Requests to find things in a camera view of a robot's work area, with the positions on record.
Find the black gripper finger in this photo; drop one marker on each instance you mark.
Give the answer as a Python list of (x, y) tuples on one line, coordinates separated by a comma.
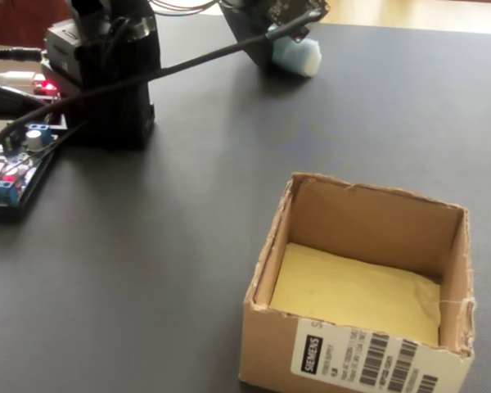
[(249, 28)]

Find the light blue foam block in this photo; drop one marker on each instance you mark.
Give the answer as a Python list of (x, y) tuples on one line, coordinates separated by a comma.
[(303, 57)]

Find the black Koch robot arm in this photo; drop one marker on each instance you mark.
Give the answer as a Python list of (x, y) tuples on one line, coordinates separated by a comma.
[(118, 114)]

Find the open cardboard box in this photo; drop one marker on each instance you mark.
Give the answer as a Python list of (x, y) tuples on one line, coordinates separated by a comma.
[(270, 348)]

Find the black power plug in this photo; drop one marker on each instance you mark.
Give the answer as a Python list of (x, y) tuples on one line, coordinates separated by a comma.
[(12, 53)]

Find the reddish brown wooden furniture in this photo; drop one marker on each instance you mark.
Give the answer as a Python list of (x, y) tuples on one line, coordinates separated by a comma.
[(8, 20)]

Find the large black textured mat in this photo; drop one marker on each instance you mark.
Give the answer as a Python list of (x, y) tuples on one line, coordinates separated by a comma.
[(147, 266)]

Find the yellow foam pad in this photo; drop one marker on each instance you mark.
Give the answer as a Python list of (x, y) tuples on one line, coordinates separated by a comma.
[(352, 294)]

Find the blue controller circuit board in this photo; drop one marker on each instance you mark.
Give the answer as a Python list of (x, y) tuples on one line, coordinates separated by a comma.
[(8, 180)]

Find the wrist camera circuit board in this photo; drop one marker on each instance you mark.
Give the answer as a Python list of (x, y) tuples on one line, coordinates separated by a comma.
[(294, 8)]

